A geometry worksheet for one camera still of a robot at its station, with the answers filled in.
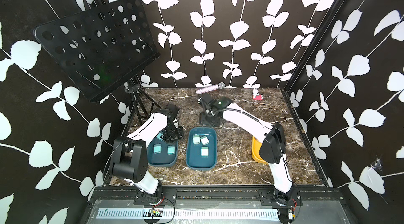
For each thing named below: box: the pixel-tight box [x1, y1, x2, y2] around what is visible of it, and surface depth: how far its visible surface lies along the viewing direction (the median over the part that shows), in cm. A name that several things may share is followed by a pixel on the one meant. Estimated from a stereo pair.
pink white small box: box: [252, 88, 264, 101], surface depth 117 cm
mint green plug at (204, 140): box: [200, 135, 210, 146], surface depth 92 cm
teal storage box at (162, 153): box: [147, 129, 179, 168], surface depth 88 cm
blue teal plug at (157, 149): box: [153, 144, 162, 155], surface depth 89 cm
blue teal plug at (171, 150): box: [167, 145, 176, 156], surface depth 88 cm
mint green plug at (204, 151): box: [200, 146, 209, 157], surface depth 90 cm
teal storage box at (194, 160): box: [185, 126, 218, 170], surface depth 90 cm
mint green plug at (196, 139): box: [192, 134, 200, 145], surface depth 92 cm
